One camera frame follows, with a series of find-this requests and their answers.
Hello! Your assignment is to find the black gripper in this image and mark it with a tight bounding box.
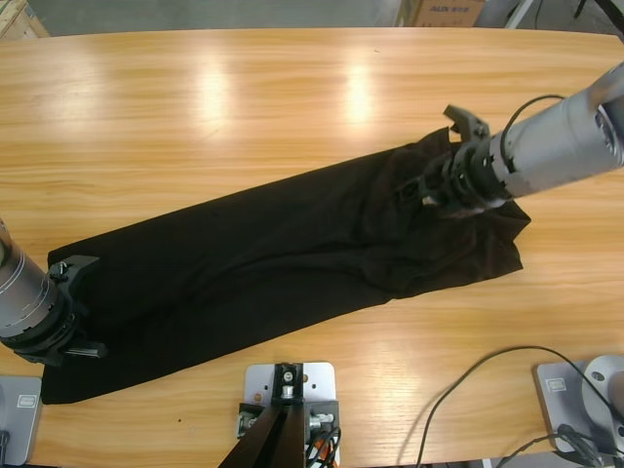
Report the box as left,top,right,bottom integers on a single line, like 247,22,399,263
5,291,108,370
392,137,512,219

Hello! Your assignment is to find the black Unitree polo shirt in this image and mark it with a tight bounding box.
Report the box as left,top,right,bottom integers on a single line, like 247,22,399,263
41,127,533,406

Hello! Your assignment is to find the grey arm base disc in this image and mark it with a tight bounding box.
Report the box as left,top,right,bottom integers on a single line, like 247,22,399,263
582,354,624,425

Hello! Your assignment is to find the white box with AUX print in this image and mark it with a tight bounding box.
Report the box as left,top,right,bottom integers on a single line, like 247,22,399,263
417,0,488,28

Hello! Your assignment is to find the grey metal stand leg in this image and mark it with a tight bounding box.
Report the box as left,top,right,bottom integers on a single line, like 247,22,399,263
503,0,537,30

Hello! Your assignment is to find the white metal mounting plate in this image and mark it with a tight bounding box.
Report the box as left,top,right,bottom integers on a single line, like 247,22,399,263
242,361,340,468

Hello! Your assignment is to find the black diagonal bar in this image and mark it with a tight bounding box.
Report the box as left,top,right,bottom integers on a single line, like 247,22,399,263
592,0,624,28

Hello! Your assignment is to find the wooden crate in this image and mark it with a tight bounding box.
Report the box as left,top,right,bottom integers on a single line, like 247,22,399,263
0,0,51,40

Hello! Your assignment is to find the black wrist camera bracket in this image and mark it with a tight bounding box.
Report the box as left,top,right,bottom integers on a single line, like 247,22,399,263
442,103,491,146
47,253,102,298

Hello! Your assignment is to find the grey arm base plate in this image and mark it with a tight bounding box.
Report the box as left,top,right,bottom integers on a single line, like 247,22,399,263
531,359,624,454
0,374,45,467

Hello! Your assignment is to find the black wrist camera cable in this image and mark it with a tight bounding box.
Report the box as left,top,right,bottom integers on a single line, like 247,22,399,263
501,94,566,147

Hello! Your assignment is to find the long black arched cable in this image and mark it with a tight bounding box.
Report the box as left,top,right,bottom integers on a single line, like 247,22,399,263
417,343,624,467

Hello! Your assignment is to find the black corner bracket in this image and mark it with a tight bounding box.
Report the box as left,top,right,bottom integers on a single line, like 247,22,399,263
272,361,306,406
304,400,341,435
237,402,267,438

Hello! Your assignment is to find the dark aluminium camera post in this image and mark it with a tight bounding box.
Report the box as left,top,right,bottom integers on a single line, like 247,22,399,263
216,402,308,468

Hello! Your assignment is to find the black cable bundle under post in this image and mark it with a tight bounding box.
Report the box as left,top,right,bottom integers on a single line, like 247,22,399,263
302,424,343,468

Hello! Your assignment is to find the black cable bundle at base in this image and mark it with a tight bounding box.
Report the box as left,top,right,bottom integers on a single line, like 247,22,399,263
494,422,618,468

